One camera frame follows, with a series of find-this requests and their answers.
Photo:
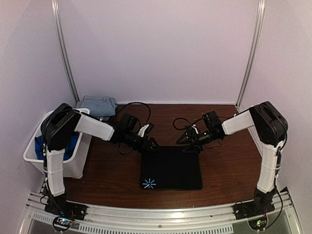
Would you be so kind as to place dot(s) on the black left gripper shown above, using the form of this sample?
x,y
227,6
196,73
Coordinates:
x,y
150,140

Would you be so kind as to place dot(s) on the aluminium frame post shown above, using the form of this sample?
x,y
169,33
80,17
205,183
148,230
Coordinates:
x,y
258,26
63,50

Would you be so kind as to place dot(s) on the folded grey button shirt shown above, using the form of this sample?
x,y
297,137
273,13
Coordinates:
x,y
103,119

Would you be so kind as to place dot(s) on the light blue denim skirt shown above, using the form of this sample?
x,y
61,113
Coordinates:
x,y
99,106

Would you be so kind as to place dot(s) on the white plastic laundry bin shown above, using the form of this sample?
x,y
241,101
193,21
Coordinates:
x,y
73,167

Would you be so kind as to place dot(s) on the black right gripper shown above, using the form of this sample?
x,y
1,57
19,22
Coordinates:
x,y
190,137

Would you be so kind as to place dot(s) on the blue garment in bin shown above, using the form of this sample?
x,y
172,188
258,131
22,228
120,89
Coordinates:
x,y
39,146

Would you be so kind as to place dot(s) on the black garment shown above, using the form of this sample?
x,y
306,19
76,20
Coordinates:
x,y
170,168

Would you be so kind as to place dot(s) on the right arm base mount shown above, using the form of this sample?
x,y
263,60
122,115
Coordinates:
x,y
257,209

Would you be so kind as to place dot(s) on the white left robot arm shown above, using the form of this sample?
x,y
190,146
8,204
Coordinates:
x,y
58,128

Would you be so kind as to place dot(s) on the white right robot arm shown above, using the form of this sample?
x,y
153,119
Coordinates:
x,y
271,128

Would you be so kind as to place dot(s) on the left aluminium frame post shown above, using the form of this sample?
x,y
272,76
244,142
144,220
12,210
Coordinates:
x,y
63,50

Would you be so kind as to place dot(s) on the front aluminium rail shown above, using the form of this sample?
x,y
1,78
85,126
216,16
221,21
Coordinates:
x,y
219,219

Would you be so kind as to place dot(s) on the right aluminium frame post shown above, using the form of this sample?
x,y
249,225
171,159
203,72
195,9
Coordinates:
x,y
258,26

